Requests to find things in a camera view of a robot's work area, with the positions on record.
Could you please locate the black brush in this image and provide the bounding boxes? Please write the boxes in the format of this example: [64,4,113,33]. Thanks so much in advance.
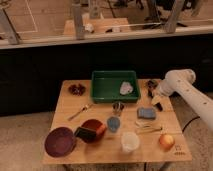
[146,79,163,111]

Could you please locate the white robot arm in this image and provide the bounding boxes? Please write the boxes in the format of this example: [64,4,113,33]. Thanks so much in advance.
[151,69,213,131]

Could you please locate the small metal cup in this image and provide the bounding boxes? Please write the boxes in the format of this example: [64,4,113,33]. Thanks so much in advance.
[113,102,124,116]

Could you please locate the blue cup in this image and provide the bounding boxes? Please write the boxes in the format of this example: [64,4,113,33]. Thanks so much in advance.
[107,116,120,133]

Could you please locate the blue sponge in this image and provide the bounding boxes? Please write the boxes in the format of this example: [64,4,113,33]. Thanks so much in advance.
[137,107,156,120]

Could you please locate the wooden tongs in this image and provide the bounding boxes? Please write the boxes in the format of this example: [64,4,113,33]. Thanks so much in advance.
[135,121,163,134]

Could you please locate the orange fruit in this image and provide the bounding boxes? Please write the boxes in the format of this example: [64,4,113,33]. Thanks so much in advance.
[159,134,175,150]

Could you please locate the green plastic tray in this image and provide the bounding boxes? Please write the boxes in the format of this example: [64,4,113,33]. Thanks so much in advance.
[90,70,141,103]

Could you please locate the orange bowl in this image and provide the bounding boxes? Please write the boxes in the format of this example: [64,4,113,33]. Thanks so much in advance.
[82,119,107,143]

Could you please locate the metal fork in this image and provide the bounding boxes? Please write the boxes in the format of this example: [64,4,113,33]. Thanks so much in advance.
[67,104,93,121]

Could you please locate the black rectangular block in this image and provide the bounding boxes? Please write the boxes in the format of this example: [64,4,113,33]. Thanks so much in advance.
[74,127,96,142]

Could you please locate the wooden side table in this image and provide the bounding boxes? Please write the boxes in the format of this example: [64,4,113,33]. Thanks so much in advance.
[43,80,192,164]

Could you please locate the dark purple plate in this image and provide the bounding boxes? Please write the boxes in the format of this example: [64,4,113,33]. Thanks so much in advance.
[44,127,76,157]

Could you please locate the black cable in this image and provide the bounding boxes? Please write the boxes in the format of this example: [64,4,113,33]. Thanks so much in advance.
[181,116,201,133]

